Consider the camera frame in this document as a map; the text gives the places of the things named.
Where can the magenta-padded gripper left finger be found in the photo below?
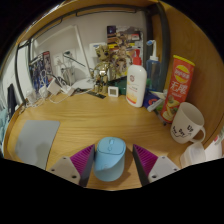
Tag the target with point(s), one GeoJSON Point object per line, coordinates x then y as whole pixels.
{"type": "Point", "coordinates": [63, 166]}

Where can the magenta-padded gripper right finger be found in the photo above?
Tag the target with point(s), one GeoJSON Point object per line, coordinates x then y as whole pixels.
{"type": "Point", "coordinates": [163, 166]}

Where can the light blue computer mouse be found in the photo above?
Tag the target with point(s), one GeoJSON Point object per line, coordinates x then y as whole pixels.
{"type": "Point", "coordinates": [109, 160]}

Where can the grey mouse pad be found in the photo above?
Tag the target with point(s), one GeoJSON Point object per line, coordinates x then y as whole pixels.
{"type": "Point", "coordinates": [35, 141]}

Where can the white mug with face print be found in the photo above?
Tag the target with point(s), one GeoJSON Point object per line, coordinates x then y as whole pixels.
{"type": "Point", "coordinates": [186, 123]}

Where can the blue and white box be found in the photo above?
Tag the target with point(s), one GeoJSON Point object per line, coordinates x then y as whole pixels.
{"type": "Point", "coordinates": [152, 100]}

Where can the white power strip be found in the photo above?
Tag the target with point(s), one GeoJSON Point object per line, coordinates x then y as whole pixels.
{"type": "Point", "coordinates": [67, 90]}

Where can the white charger block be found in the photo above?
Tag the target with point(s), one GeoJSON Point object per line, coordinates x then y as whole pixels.
{"type": "Point", "coordinates": [53, 86]}

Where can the red chips can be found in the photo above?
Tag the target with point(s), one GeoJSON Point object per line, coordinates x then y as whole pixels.
{"type": "Point", "coordinates": [178, 86]}

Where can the black bag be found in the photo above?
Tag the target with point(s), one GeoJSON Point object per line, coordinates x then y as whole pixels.
{"type": "Point", "coordinates": [11, 100]}

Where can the white lotion pump bottle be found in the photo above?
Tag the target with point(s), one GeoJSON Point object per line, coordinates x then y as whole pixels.
{"type": "Point", "coordinates": [136, 85]}

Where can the small white desk clock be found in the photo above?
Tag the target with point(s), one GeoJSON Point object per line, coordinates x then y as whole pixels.
{"type": "Point", "coordinates": [113, 91]}

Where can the dark green box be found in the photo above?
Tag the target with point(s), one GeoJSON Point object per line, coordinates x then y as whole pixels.
{"type": "Point", "coordinates": [121, 85]}

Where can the blue bottle with white nozzle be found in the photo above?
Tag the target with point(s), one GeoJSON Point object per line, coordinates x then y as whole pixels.
{"type": "Point", "coordinates": [154, 71]}

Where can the blue model kit box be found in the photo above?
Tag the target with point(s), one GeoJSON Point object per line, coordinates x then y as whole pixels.
{"type": "Point", "coordinates": [40, 70]}

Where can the picture box behind figure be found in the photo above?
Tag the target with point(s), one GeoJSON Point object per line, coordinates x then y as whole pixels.
{"type": "Point", "coordinates": [125, 40]}

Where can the white wall box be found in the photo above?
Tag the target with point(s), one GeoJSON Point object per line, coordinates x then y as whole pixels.
{"type": "Point", "coordinates": [96, 48]}

